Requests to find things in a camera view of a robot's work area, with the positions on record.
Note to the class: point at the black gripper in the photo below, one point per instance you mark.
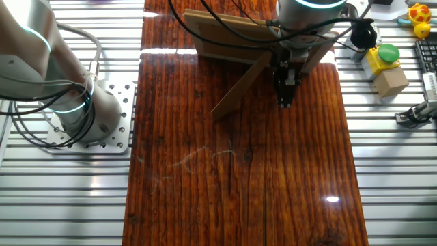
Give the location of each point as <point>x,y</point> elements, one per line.
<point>287,61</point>

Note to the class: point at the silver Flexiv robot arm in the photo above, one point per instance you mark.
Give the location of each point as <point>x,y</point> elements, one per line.
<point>30,54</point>

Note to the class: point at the grey box small green button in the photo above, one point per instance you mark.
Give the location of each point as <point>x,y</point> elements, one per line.
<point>355,51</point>

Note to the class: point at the yellow box green mushroom button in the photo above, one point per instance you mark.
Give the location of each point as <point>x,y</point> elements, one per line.
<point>375,63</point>

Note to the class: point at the plain wooden block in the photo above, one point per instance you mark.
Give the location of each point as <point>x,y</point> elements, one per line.
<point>391,83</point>

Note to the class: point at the wood grain table mat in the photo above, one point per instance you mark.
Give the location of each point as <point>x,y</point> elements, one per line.
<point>239,188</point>

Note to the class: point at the white paper sheet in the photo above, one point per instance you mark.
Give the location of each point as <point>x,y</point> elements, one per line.
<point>389,12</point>

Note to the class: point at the grey ribbed device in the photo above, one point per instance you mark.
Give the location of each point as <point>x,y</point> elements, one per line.
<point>431,87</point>

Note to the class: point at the black keyboard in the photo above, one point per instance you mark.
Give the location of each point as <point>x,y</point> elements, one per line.
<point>428,56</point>

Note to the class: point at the yellow orange toy duck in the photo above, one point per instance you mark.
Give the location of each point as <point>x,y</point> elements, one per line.
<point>420,17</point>

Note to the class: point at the silver perforated mounting plate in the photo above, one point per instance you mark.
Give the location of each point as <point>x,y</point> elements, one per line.
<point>124,112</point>

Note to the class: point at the wooden picture frame with stand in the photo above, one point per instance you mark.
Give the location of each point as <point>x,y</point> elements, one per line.
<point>232,41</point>

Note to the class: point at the black metal clamp mount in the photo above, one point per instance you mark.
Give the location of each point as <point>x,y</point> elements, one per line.
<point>414,114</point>

